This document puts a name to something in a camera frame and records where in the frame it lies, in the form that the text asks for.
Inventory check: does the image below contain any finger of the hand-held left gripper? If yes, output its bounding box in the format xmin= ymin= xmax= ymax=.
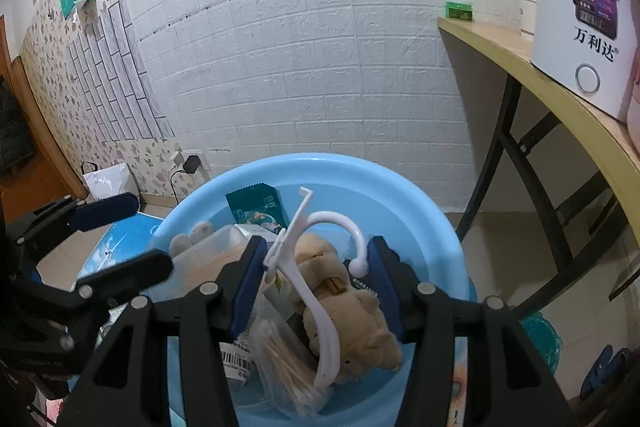
xmin=15 ymin=249 xmax=173 ymax=323
xmin=17 ymin=192 xmax=141 ymax=253

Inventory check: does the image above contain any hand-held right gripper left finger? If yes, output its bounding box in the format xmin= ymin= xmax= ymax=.
xmin=55 ymin=237 xmax=268 ymax=427

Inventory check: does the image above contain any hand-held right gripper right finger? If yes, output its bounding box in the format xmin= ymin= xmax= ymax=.
xmin=367 ymin=237 xmax=576 ymax=427

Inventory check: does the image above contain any black bottle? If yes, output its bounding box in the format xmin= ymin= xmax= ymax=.
xmin=344 ymin=257 xmax=387 ymax=303

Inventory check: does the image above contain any clear box of wooden sticks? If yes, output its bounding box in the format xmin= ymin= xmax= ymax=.
xmin=172 ymin=226 xmax=261 ymax=293

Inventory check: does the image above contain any brown plush bear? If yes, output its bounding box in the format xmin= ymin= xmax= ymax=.
xmin=287 ymin=233 xmax=405 ymax=385

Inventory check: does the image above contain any white and yellow plush duck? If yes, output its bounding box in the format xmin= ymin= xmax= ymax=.
xmin=169 ymin=221 xmax=213 ymax=258

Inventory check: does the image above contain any small white labelled packet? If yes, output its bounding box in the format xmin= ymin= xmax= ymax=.
xmin=219 ymin=339 xmax=261 ymax=385

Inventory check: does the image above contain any green snack packet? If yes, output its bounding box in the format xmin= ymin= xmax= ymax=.
xmin=225 ymin=183 xmax=292 ymax=230

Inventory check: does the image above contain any white plastic hanger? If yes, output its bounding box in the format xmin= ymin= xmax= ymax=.
xmin=262 ymin=187 xmax=368 ymax=390

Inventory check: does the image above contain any clear bag of toothpicks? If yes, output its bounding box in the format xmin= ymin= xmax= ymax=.
xmin=249 ymin=318 xmax=335 ymax=418

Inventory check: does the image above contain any blue plastic basin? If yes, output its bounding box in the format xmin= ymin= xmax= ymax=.
xmin=150 ymin=153 xmax=477 ymax=427

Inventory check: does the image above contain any scenery printed desktop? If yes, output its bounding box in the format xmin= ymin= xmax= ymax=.
xmin=74 ymin=211 xmax=473 ymax=427

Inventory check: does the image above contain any white plastic bag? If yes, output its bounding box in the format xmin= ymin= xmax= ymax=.
xmin=82 ymin=161 xmax=143 ymax=210

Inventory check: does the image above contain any wooden door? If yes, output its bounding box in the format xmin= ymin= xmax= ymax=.
xmin=0 ymin=17 xmax=91 ymax=208

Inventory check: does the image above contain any teal waste bin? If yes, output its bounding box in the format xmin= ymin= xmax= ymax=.
xmin=520 ymin=312 xmax=563 ymax=378

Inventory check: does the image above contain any blue slipper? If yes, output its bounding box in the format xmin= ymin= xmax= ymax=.
xmin=582 ymin=344 xmax=613 ymax=397
xmin=607 ymin=347 xmax=632 ymax=384

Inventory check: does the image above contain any wooden side table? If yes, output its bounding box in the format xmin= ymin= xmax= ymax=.
xmin=437 ymin=17 xmax=640 ymax=323

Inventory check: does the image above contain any small green box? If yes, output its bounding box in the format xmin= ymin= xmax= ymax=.
xmin=442 ymin=0 xmax=475 ymax=22

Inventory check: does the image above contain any white electric kettle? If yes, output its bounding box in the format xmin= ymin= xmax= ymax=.
xmin=530 ymin=0 xmax=640 ymax=122

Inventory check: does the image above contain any black charger cable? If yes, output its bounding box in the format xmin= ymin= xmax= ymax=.
xmin=169 ymin=168 xmax=187 ymax=208

